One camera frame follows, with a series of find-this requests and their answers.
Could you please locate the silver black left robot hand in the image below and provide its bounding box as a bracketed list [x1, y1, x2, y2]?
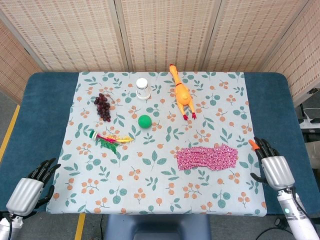
[5, 157, 62, 217]

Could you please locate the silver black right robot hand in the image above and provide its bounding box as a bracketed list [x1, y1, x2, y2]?
[248, 136, 296, 191]

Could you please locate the pink knitted cloth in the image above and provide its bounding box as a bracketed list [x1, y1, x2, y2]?
[175, 142, 239, 172]

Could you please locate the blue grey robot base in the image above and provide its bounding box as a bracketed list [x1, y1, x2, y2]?
[103, 214, 212, 240]

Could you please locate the white power strip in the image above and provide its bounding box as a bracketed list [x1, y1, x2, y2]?
[299, 117, 320, 129]

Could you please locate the blue table cover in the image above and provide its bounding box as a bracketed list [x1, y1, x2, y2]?
[0, 71, 316, 216]

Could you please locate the colourful feather shuttlecock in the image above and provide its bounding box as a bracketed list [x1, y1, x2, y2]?
[89, 129, 135, 155]

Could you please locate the dark purple grape bunch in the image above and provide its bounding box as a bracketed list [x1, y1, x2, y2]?
[93, 93, 112, 123]

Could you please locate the woven bamboo screen panel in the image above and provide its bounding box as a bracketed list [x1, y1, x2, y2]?
[114, 0, 222, 73]
[259, 0, 320, 107]
[201, 0, 311, 73]
[0, 0, 126, 73]
[0, 19, 43, 105]

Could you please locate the yellow rubber chicken toy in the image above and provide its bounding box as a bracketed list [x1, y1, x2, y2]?
[168, 63, 198, 122]

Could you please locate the floral print tablecloth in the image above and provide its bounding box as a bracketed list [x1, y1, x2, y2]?
[46, 71, 268, 216]

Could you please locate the green ball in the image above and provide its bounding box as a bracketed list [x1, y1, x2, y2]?
[137, 114, 153, 130]

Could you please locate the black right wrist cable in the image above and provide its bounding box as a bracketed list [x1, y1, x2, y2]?
[291, 186, 315, 225]

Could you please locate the black floor cable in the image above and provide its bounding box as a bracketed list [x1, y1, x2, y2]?
[255, 226, 288, 240]

